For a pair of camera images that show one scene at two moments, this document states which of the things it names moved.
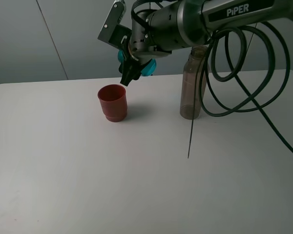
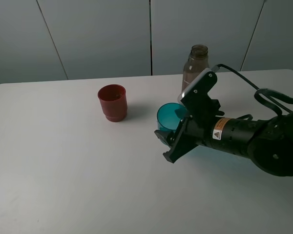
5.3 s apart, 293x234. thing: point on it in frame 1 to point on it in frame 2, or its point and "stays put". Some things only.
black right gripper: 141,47 to 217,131
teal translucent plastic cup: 149,70 to 167,119
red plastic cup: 113,98 stays put
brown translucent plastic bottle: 193,80 stays put
